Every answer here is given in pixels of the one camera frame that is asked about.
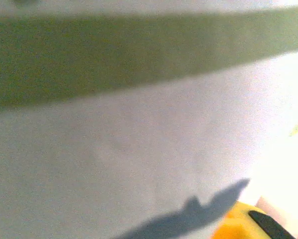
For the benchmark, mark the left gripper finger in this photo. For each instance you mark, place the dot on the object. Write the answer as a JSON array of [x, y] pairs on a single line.
[[241, 224]]

